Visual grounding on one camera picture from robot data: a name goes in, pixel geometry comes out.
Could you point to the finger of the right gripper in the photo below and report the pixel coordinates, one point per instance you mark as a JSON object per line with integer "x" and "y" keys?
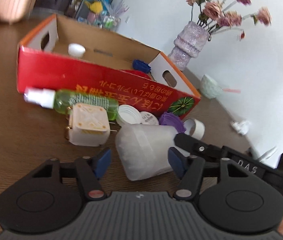
{"x": 188, "y": 145}

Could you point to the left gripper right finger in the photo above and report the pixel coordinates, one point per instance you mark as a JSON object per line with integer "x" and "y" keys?
{"x": 189, "y": 170}

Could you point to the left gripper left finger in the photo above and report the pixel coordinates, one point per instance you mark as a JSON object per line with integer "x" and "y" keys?
{"x": 89, "y": 170}

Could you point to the white tape roll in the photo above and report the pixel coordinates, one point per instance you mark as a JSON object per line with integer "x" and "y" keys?
{"x": 194, "y": 128}

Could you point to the purple ridged cap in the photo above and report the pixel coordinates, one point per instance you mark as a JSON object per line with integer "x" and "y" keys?
{"x": 169, "y": 119}

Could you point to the white power adapter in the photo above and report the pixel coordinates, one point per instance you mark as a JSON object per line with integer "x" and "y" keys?
{"x": 88, "y": 125}

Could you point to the white round labelled disc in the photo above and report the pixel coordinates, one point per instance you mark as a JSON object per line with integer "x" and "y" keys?
{"x": 148, "y": 118}

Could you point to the white ridged lid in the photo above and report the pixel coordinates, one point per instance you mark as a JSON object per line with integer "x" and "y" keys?
{"x": 128, "y": 115}

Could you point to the green spray bottle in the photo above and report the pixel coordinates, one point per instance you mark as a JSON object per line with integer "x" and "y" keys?
{"x": 62, "y": 100}

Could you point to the blue ridged cap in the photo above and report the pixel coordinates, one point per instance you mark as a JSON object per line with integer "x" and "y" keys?
{"x": 141, "y": 66}

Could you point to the white red brush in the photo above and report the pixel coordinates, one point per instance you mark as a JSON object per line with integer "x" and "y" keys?
{"x": 138, "y": 73}

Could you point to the white ramekin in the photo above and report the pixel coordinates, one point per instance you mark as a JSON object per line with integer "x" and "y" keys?
{"x": 76, "y": 50}

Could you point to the small white spray bottle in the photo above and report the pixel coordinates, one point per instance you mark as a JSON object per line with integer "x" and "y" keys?
{"x": 267, "y": 155}

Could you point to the crumpled white tissue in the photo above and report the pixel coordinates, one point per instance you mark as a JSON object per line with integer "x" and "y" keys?
{"x": 241, "y": 127}

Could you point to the pale green bowl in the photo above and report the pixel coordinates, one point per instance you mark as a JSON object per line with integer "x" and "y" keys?
{"x": 209, "y": 87}

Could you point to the pink spoon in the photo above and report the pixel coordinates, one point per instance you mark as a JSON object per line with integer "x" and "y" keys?
{"x": 228, "y": 90}

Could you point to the purple textured vase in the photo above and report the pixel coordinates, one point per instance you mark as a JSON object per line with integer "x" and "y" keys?
{"x": 188, "y": 44}

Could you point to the red cardboard box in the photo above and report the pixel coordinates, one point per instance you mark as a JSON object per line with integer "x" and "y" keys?
{"x": 43, "y": 62}

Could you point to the dried pink roses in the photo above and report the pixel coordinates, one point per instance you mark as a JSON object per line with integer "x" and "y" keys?
{"x": 216, "y": 16}

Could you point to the cart with clutter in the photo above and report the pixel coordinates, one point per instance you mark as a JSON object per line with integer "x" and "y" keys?
{"x": 100, "y": 13}

